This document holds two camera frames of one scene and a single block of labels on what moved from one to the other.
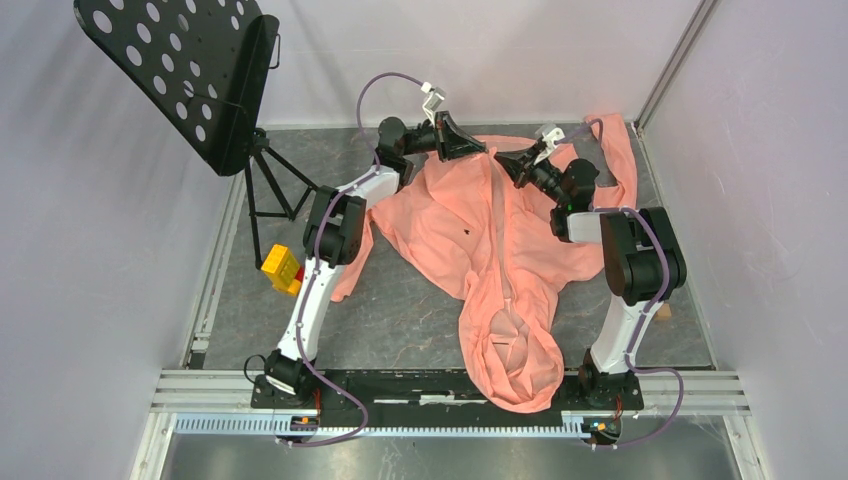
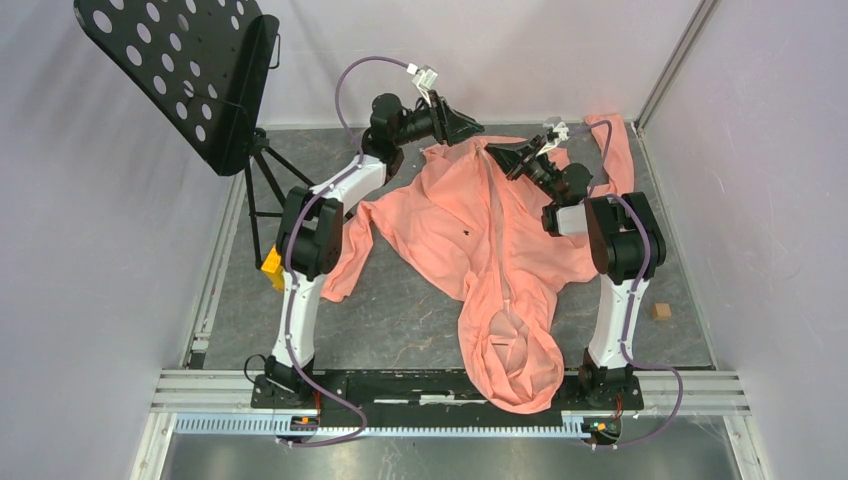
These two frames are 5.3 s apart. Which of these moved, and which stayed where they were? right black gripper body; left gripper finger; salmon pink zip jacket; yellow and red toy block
Moved: left gripper finger
Stayed: yellow and red toy block; salmon pink zip jacket; right black gripper body
